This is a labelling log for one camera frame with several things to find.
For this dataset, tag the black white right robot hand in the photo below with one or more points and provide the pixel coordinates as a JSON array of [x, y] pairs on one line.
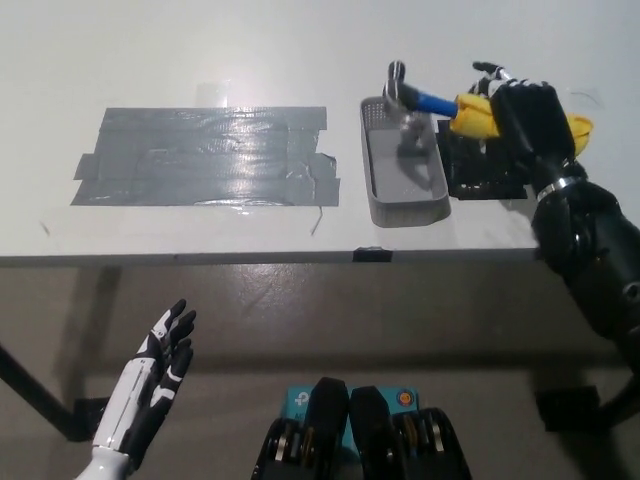
[[535, 125]]

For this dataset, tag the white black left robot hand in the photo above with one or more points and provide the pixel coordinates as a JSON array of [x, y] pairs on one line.
[[145, 395]]

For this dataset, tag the hammer with yellow sponge grip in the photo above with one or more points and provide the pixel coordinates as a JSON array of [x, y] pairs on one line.
[[435, 102]]

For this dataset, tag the black table leg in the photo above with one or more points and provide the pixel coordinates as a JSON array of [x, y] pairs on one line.
[[35, 390], [622, 405]]

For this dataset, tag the grey perforated plastic basket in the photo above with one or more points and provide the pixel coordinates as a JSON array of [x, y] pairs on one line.
[[405, 195]]

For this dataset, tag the long clear tape strip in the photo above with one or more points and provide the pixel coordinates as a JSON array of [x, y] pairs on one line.
[[175, 217]]

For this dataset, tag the black table clamp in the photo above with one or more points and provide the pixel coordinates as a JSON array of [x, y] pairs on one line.
[[372, 255]]

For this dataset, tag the grey duct tape patch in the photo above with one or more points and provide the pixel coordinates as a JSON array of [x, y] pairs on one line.
[[200, 160]]

